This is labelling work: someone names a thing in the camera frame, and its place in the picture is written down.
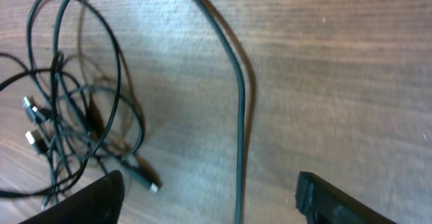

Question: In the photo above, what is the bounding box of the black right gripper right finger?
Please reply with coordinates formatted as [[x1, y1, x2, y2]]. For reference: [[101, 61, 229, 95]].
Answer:
[[295, 171, 394, 224]]

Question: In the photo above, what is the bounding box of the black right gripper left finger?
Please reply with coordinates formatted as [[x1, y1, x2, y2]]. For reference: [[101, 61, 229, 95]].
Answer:
[[21, 170, 125, 224]]

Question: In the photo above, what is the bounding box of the thin black USB cable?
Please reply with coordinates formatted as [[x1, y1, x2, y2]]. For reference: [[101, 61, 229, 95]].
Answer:
[[0, 0, 246, 224]]

